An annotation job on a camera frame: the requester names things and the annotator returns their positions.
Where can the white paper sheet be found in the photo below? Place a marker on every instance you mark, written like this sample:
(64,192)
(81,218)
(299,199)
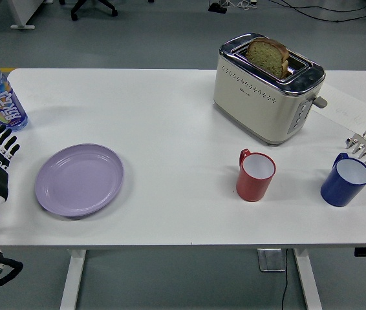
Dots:
(348,106)

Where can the large brown bread slice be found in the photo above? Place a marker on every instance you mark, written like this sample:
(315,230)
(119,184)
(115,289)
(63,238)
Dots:
(264,57)

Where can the purple plate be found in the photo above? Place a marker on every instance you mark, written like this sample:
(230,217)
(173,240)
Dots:
(79,179)

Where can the white desk leg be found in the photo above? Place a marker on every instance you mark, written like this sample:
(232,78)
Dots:
(21,14)

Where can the blue-labelled drink bottle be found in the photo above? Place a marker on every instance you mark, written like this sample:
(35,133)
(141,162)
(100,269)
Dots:
(5,103)

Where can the black office chair base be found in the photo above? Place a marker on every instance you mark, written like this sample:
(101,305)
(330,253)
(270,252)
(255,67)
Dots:
(87,4)

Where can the cream and chrome toaster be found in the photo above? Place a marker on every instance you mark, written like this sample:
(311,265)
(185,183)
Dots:
(260,106)

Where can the black floor device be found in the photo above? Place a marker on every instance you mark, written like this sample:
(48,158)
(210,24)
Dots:
(217,8)

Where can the small pale bread slice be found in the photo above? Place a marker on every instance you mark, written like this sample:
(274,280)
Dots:
(286,69)

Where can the silver under-table bracket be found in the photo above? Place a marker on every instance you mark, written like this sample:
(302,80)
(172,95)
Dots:
(270,260)

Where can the red mug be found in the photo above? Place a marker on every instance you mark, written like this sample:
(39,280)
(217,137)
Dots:
(251,185)

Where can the blue mug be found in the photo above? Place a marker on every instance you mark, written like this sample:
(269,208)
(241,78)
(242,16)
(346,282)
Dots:
(338,190)

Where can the white table leg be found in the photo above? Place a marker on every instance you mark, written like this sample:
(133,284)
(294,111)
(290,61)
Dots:
(306,277)
(73,277)

